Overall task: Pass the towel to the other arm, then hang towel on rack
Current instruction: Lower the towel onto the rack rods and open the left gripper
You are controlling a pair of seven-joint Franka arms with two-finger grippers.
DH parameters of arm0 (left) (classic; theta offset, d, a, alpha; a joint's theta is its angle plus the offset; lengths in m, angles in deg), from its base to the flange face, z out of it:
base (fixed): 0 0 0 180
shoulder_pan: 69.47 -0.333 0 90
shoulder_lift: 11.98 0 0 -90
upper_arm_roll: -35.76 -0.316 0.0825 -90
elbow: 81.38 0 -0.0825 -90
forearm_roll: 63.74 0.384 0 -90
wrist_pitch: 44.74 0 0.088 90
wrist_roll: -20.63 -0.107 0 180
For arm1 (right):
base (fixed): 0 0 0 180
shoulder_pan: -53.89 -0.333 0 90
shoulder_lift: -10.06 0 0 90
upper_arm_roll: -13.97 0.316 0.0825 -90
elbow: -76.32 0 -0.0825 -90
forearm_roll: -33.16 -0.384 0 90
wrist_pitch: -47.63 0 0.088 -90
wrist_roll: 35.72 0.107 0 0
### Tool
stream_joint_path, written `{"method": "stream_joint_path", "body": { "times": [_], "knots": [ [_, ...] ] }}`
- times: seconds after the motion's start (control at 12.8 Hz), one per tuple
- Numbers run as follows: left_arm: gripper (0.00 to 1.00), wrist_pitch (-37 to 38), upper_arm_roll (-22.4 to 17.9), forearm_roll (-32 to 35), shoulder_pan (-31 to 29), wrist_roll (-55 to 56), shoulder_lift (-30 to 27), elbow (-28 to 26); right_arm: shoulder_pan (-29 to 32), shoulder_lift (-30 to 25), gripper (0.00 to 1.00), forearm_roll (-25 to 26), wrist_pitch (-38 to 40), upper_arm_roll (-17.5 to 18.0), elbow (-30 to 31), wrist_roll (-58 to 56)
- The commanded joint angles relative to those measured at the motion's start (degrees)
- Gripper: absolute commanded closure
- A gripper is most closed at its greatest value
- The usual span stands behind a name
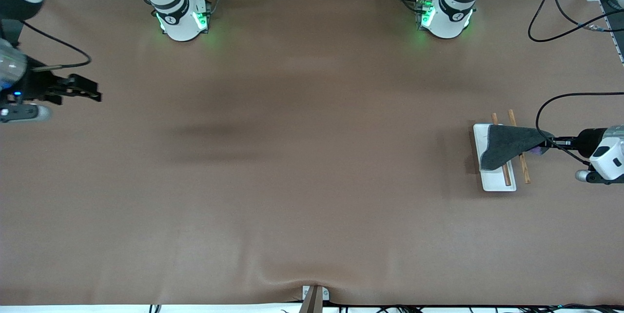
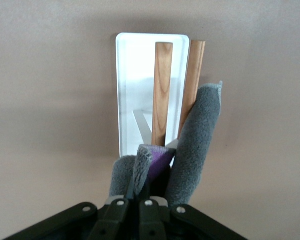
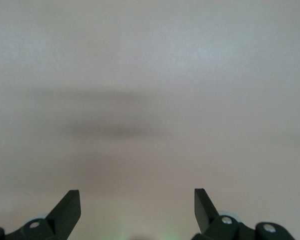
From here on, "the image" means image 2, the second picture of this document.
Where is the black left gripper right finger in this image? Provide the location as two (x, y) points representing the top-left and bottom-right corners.
(137, 172), (248, 240)

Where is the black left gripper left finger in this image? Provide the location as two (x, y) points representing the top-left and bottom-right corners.
(4, 183), (138, 240)

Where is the gray and purple towel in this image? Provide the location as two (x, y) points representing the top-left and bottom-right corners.
(109, 80), (223, 206)

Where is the white rack with wooden rods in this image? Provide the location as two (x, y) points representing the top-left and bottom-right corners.
(115, 32), (206, 161)

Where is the brown table mat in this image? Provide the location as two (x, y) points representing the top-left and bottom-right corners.
(0, 0), (300, 240)

